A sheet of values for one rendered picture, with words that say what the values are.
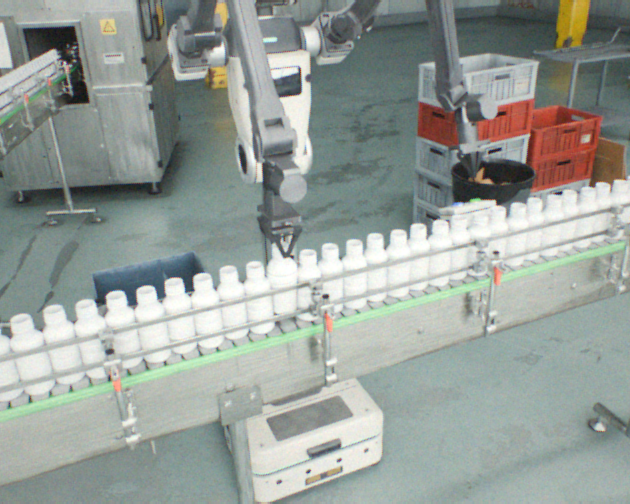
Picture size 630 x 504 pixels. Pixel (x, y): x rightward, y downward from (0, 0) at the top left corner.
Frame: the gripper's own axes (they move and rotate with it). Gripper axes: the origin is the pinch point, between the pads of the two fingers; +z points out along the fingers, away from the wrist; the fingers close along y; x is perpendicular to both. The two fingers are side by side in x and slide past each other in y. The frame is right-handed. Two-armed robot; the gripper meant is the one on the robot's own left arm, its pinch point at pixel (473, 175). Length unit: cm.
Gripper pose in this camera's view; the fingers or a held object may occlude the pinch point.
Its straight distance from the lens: 179.2
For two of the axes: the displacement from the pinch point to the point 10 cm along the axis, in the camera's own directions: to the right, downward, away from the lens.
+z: 1.7, 9.7, 1.4
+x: -3.6, -0.7, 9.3
